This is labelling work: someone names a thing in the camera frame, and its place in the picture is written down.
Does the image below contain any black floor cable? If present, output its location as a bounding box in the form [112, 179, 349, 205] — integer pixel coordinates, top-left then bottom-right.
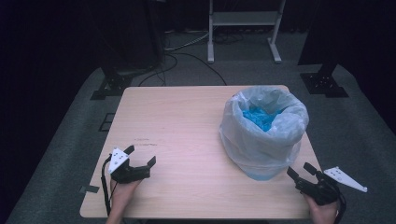
[137, 51, 228, 88]

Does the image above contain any blue crumpled paper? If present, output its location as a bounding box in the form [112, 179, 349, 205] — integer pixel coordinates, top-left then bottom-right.
[242, 105, 285, 133]

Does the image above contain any person's left hand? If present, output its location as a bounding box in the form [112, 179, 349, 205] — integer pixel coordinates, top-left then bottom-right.
[108, 179, 141, 217]

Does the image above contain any white metal stand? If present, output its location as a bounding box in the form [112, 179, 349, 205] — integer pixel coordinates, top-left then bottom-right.
[206, 0, 287, 64]

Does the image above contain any black stand base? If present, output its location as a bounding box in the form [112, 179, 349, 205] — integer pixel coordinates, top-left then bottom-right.
[300, 62, 350, 99]
[90, 66, 134, 101]

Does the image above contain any black tape strip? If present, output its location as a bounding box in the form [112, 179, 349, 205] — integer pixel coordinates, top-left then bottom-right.
[78, 185, 100, 194]

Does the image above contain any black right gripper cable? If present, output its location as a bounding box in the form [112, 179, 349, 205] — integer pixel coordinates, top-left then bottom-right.
[334, 191, 347, 224]

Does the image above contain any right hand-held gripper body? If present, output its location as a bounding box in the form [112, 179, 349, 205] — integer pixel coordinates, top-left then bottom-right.
[295, 166, 368, 206]

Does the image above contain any person's right hand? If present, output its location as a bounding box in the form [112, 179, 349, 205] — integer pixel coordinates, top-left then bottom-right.
[304, 195, 339, 224]

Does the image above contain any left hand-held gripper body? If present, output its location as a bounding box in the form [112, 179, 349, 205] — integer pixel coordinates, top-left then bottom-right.
[107, 147, 152, 185]

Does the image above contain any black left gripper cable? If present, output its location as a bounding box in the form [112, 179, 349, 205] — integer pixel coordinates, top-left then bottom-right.
[100, 154, 119, 217]

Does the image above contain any grey floor cable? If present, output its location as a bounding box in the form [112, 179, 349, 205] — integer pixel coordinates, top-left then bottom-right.
[163, 30, 210, 52]

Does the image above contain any bin with white bag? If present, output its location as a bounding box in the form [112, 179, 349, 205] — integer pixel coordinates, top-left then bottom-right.
[219, 85, 310, 181]

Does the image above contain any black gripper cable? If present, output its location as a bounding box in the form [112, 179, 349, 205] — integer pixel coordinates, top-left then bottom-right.
[100, 154, 119, 217]
[334, 191, 347, 224]

